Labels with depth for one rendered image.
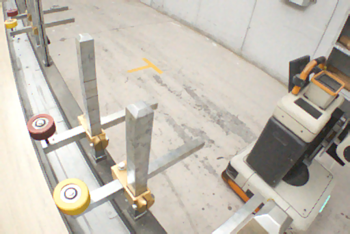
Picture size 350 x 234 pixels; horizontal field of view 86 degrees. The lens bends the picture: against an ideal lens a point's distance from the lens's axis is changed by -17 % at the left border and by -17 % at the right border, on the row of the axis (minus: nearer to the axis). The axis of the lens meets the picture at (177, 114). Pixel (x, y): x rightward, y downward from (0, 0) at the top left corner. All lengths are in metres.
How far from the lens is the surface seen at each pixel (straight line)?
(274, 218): 0.24
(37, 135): 0.67
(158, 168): 0.62
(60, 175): 0.91
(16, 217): 0.55
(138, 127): 0.37
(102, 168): 0.80
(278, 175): 1.35
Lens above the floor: 1.36
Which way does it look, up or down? 41 degrees down
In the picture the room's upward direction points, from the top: 11 degrees clockwise
